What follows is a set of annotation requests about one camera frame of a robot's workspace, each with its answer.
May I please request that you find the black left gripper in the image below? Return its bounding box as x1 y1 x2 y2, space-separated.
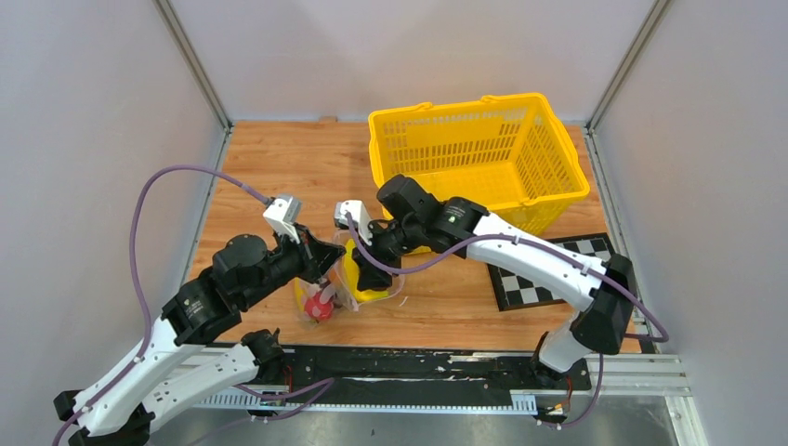
242 221 348 308

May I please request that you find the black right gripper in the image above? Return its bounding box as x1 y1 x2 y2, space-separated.
352 217 424 290

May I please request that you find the yellow toy banana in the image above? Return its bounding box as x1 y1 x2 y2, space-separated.
340 239 394 305

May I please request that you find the clear zip top bag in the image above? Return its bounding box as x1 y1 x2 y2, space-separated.
294 230 405 324

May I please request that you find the red toy food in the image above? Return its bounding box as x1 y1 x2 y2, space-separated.
304 290 334 322

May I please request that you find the yellow toy food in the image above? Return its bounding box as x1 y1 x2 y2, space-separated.
294 279 309 319

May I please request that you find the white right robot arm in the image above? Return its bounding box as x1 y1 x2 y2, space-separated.
335 175 637 388

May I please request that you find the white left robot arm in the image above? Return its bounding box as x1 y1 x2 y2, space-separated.
53 225 346 445

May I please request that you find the black white checkerboard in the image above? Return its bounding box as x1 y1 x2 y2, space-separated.
468 233 615 311

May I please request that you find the yellow plastic basket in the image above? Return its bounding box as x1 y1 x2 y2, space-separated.
368 93 590 235

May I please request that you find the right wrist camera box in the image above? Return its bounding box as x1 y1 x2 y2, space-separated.
334 200 373 245

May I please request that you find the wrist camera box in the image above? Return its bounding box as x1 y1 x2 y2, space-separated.
263 194 302 243
334 200 373 245

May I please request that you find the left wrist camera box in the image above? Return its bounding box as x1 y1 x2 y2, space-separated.
263 194 302 243

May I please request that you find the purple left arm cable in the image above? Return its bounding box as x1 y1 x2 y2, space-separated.
48 164 336 446

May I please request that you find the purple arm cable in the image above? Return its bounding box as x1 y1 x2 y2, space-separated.
344 212 670 430
48 164 336 446

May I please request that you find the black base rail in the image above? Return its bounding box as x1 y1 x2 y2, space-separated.
165 341 690 414

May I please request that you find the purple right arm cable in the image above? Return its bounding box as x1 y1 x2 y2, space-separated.
344 212 670 430

